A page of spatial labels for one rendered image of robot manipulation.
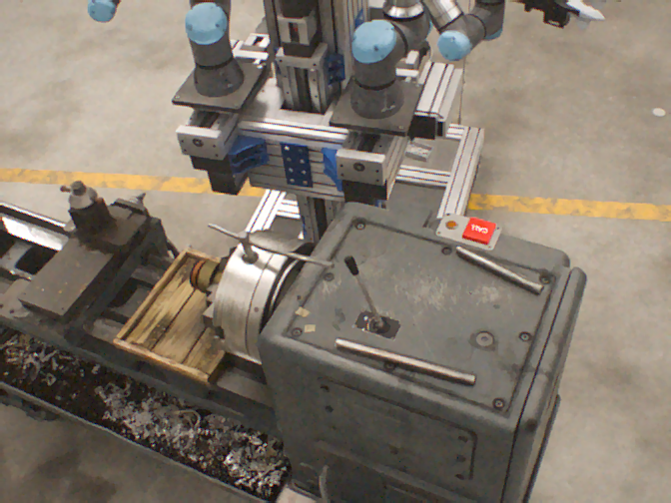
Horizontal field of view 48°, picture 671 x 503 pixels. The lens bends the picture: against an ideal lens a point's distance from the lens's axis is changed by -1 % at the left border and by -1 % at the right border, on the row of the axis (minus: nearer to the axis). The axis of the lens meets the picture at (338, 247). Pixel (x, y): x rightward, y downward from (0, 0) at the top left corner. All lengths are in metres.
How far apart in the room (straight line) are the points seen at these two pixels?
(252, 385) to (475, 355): 0.68
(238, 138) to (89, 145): 1.95
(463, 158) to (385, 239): 1.76
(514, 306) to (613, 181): 2.21
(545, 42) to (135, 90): 2.34
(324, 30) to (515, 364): 1.20
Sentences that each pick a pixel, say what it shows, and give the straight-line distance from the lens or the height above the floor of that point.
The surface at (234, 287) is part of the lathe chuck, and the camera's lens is 1.71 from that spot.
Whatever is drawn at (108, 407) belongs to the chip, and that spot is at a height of 0.54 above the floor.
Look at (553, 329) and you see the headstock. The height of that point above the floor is 1.25.
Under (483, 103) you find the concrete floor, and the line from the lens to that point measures 4.09.
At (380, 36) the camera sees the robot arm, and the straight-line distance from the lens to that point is 2.06.
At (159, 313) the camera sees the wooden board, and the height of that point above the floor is 0.88.
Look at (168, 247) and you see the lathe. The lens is 2.43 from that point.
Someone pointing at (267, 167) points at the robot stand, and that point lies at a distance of 2.42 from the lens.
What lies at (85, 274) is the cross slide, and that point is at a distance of 2.19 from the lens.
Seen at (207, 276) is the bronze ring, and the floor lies 1.11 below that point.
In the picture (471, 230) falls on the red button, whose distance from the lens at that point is 1.70.
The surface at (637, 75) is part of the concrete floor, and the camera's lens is 4.41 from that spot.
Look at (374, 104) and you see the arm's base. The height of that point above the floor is 1.21.
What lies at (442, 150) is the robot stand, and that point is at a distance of 3.48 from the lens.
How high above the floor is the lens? 2.51
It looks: 48 degrees down
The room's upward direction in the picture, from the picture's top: 7 degrees counter-clockwise
